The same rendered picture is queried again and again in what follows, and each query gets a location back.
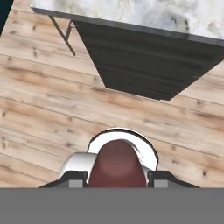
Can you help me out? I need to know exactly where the white round object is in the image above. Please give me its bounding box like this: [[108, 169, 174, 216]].
[[59, 127, 160, 187]]

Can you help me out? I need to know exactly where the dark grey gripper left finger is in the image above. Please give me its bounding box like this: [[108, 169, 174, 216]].
[[38, 170, 88, 189]]

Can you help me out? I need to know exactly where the dark teal cabinet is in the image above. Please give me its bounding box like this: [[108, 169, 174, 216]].
[[0, 0, 15, 37]]

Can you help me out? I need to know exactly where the black metal counter bracket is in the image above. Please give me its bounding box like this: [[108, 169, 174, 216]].
[[48, 15, 77, 57]]

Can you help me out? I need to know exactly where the dark panelled dining counter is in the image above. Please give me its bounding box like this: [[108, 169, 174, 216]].
[[30, 0, 224, 102]]

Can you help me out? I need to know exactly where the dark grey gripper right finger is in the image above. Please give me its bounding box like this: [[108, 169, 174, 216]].
[[147, 170, 202, 189]]

